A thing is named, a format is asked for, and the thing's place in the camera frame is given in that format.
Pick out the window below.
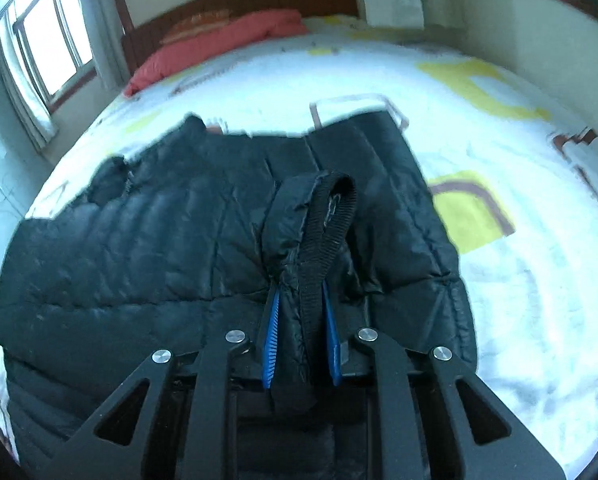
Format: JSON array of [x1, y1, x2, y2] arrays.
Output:
[[0, 0, 98, 111]]

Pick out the black puffer jacket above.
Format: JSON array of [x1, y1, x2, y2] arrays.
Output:
[[0, 109, 478, 480]]

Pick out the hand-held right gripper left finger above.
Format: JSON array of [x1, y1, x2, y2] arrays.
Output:
[[34, 290, 282, 480]]

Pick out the red pillow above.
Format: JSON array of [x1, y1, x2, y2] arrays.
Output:
[[124, 9, 310, 98]]

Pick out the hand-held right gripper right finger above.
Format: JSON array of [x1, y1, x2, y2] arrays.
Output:
[[322, 282, 566, 480]]

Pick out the white curtain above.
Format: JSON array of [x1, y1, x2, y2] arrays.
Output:
[[0, 25, 60, 150]]

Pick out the wooden headboard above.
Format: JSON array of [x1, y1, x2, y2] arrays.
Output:
[[121, 0, 360, 77]]

